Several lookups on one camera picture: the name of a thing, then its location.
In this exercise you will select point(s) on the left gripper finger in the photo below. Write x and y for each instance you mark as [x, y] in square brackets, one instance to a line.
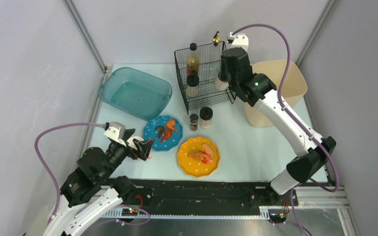
[143, 148]
[128, 133]

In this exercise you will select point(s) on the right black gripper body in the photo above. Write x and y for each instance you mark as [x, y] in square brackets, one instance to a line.
[225, 72]

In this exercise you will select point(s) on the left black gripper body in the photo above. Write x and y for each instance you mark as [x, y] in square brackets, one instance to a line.
[131, 145]

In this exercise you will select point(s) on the white-bead shaker jar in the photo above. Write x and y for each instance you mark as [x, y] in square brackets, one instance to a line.
[206, 115]
[192, 82]

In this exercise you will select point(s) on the brown sauce bottle black cap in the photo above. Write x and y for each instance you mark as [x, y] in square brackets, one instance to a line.
[192, 60]

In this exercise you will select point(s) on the gold spout glass bottle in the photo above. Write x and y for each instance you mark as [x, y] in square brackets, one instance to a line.
[215, 52]

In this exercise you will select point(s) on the small spice jar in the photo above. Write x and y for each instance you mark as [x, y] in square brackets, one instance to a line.
[193, 118]

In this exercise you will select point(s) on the white powder dispenser bottle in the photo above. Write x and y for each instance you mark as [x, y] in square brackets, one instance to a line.
[219, 83]

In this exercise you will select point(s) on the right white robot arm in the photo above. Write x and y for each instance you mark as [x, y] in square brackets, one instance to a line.
[312, 149]

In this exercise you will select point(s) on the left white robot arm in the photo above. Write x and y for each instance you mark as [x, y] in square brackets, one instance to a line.
[74, 211]

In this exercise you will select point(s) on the pink white mug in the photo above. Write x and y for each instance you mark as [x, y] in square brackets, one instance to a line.
[132, 146]

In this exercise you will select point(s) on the dark toy shrimp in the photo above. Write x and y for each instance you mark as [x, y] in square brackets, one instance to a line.
[159, 130]

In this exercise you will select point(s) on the red toy shrimp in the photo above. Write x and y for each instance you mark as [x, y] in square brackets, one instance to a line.
[167, 134]

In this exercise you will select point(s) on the blue polka dot plate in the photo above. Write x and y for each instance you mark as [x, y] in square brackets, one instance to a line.
[149, 132]

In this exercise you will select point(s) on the orange toy shrimp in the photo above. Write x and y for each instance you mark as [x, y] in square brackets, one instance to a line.
[171, 125]

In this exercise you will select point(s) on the teal plastic tub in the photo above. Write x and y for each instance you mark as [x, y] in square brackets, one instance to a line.
[137, 93]

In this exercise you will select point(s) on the yellow polka dot plate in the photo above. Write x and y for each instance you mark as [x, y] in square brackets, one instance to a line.
[194, 167]

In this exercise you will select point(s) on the red toy food piece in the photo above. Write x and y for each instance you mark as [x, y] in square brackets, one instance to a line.
[201, 156]

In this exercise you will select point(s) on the peach toy food slice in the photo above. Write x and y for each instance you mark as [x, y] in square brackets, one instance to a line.
[208, 149]

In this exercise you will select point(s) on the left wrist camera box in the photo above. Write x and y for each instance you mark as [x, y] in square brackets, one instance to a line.
[115, 132]

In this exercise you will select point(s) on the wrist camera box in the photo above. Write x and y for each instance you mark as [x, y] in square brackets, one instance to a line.
[115, 132]
[238, 40]

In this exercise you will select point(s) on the black wire rack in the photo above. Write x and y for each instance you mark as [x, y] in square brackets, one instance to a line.
[208, 95]

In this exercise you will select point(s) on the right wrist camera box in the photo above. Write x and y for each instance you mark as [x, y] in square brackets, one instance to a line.
[238, 40]

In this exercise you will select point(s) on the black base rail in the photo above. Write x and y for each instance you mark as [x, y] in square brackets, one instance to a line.
[208, 198]

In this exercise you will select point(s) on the right aluminium frame post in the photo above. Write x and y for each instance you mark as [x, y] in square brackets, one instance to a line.
[326, 13]

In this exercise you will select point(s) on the aluminium frame post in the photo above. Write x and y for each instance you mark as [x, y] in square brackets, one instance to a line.
[78, 21]
[326, 13]

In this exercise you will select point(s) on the left aluminium frame post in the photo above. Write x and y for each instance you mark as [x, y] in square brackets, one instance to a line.
[78, 21]

